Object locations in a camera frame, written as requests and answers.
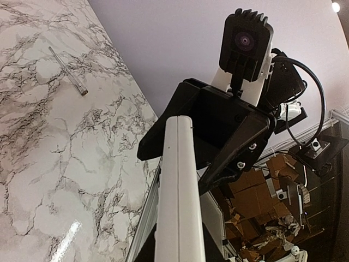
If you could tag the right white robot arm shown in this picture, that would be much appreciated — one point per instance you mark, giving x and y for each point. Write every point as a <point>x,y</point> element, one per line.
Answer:
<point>229,134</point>

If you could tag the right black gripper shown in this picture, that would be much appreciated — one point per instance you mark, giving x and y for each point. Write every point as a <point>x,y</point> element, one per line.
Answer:
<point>229,134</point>

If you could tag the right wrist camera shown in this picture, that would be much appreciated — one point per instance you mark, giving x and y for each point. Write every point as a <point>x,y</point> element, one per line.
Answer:
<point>247,36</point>

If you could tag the white remote control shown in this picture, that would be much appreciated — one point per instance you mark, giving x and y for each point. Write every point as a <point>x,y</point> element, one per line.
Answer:
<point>179,232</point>

